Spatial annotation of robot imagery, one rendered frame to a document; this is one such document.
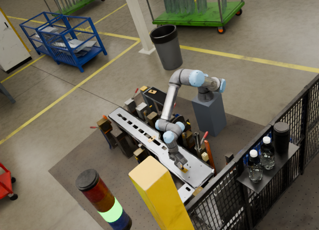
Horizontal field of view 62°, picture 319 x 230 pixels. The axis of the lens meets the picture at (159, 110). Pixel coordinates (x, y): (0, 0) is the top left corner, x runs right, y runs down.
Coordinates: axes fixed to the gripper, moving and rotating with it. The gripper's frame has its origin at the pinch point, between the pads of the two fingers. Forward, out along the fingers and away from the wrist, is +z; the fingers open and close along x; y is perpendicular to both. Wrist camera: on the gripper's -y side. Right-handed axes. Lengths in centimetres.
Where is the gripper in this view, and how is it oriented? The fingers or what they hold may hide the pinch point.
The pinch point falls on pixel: (182, 167)
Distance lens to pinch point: 209.3
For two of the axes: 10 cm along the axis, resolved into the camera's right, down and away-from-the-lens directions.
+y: -6.1, -3.5, 7.2
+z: 3.0, 7.4, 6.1
